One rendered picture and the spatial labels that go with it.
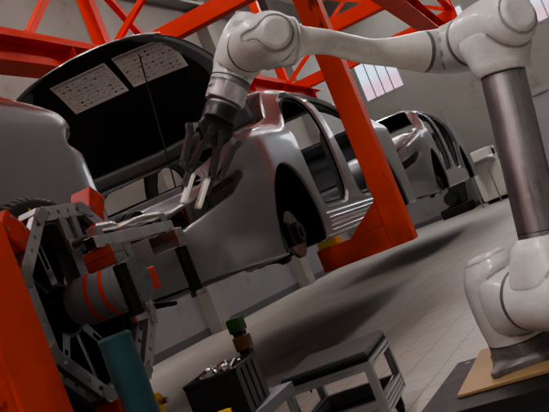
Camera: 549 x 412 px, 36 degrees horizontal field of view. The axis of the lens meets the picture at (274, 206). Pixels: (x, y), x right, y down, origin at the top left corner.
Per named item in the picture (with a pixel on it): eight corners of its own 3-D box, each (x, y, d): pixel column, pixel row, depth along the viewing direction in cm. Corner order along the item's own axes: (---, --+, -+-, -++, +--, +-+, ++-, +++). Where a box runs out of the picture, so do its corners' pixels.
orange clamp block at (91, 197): (84, 230, 248) (85, 205, 253) (105, 221, 245) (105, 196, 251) (69, 219, 243) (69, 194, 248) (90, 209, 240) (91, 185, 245)
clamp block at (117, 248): (99, 271, 209) (91, 252, 210) (128, 258, 206) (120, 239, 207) (88, 275, 205) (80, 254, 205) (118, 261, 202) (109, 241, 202)
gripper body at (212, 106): (234, 114, 191) (221, 151, 189) (200, 100, 187) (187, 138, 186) (246, 109, 184) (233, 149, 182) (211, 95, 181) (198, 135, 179)
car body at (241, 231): (278, 260, 989) (228, 136, 998) (424, 202, 926) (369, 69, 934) (15, 372, 525) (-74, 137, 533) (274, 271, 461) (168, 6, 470)
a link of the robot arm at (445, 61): (408, 33, 210) (437, 13, 197) (470, 33, 216) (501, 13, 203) (417, 84, 208) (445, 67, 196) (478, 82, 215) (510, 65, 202)
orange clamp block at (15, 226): (8, 239, 215) (-17, 219, 210) (31, 229, 213) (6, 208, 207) (2, 260, 210) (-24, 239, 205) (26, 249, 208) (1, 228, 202)
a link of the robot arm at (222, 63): (202, 75, 190) (219, 64, 177) (222, 12, 192) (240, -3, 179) (245, 92, 193) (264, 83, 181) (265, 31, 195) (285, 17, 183)
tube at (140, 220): (113, 244, 246) (100, 211, 246) (167, 221, 239) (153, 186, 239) (80, 253, 229) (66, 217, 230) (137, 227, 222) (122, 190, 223)
